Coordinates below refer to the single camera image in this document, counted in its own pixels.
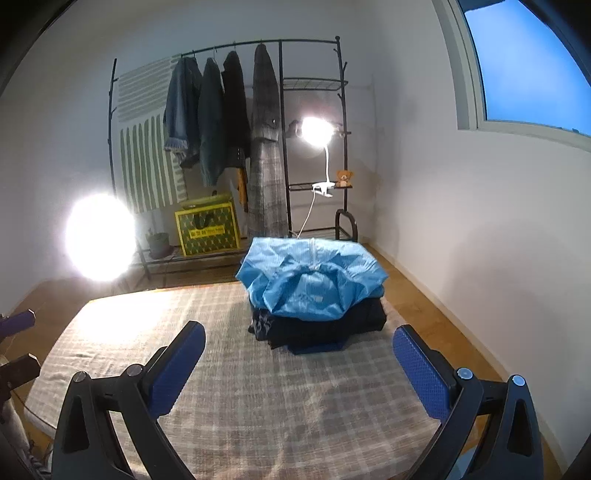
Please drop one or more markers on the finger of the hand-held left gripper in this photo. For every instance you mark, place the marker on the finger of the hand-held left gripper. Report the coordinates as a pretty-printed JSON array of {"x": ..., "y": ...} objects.
[
  {"x": 18, "y": 321},
  {"x": 21, "y": 371}
]

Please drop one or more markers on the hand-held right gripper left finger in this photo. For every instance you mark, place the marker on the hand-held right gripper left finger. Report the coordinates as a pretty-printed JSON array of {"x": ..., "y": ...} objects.
[{"x": 178, "y": 364}]

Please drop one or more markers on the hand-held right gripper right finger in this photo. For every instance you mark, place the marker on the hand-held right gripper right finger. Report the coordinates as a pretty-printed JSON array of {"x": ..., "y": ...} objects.
[{"x": 422, "y": 369}]

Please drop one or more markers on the light blue work coat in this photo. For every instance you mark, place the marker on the light blue work coat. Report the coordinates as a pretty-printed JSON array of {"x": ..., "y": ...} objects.
[{"x": 309, "y": 281}]

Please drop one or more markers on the stack of dark folded clothes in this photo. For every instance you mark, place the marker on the stack of dark folded clothes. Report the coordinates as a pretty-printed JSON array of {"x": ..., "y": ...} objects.
[{"x": 318, "y": 330}]

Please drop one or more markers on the black metal clothes rack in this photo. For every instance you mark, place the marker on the black metal clothes rack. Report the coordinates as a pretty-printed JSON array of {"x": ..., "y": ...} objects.
[{"x": 281, "y": 92}]

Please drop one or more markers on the beige checked blanket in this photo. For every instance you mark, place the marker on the beige checked blanket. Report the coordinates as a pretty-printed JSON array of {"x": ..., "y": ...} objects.
[{"x": 258, "y": 406}]

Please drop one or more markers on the potted plant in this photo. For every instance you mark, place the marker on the potted plant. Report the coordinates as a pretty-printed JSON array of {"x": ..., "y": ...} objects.
[{"x": 158, "y": 244}]

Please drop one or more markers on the yellow green patterned bag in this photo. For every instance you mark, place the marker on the yellow green patterned bag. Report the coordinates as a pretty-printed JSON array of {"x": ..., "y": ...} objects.
[{"x": 207, "y": 228}]

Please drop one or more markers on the orange hanging garment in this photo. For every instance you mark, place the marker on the orange hanging garment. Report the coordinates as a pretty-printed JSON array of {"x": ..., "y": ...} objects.
[{"x": 242, "y": 189}]

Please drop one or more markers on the small teddy bear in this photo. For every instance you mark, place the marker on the small teddy bear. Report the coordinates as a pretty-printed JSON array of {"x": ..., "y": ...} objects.
[{"x": 344, "y": 178}]

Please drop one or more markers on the dark teal jacket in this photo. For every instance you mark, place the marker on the dark teal jacket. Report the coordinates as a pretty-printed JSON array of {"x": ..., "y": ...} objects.
[{"x": 211, "y": 129}]

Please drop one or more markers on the blue denim jacket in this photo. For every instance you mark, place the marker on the blue denim jacket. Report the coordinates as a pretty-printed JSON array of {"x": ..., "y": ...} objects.
[{"x": 182, "y": 106}]

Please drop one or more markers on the white clip lamp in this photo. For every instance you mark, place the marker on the white clip lamp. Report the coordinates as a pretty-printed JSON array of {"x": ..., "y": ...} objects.
[{"x": 318, "y": 131}]

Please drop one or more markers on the black jacket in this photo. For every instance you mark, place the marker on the black jacket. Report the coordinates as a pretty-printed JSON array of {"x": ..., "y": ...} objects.
[{"x": 236, "y": 106}]

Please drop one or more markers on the window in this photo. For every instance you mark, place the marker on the window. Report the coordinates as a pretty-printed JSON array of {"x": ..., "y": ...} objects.
[{"x": 531, "y": 60}]

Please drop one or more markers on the green striped wall hanging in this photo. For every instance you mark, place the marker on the green striped wall hanging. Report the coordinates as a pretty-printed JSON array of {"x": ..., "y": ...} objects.
[{"x": 143, "y": 161}]

